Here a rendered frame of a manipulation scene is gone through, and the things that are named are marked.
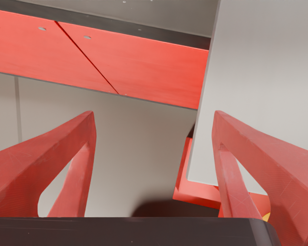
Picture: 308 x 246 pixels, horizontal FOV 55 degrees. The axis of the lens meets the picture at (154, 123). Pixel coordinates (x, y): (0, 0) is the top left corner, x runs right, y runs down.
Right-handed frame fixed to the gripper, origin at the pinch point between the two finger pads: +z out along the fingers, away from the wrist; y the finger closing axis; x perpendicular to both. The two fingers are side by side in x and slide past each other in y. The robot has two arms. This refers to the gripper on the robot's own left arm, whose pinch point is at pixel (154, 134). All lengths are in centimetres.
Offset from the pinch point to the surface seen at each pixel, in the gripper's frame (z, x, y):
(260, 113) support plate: 5.1, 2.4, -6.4
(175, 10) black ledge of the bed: 21.8, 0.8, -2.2
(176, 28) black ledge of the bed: 20.7, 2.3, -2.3
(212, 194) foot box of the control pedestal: 61, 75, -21
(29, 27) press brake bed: 29.9, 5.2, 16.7
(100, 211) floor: 65, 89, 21
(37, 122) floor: 85, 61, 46
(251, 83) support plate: 6.1, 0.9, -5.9
